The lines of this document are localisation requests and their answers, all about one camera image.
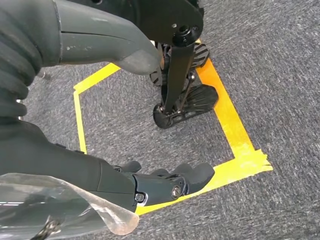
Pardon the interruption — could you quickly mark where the clear plastic film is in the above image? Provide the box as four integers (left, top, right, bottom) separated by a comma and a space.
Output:
0, 173, 140, 237

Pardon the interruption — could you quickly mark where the black robot right leg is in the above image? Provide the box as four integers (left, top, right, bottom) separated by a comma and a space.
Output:
69, 0, 220, 130

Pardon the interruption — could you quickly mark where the yellow floor tape square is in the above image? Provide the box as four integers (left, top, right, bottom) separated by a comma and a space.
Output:
72, 39, 274, 217

